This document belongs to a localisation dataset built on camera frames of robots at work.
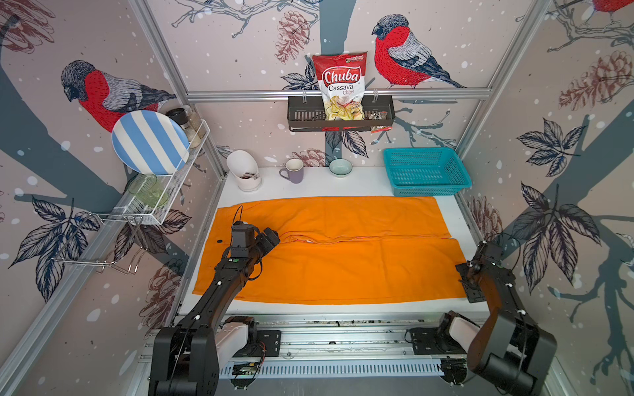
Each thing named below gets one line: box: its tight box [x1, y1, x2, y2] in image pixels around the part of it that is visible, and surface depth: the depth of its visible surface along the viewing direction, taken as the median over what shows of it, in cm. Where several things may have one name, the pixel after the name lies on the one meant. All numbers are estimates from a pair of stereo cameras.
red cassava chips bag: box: [312, 51, 368, 122], surface depth 83 cm
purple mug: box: [279, 158, 304, 184], surface depth 115 cm
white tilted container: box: [227, 150, 262, 192], surface depth 110 cm
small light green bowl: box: [328, 158, 353, 178], surface depth 120 cm
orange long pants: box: [195, 195, 469, 306], surface depth 95 cm
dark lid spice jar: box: [165, 107, 194, 145], surface depth 81 cm
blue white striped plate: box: [111, 109, 190, 177], surface depth 74 cm
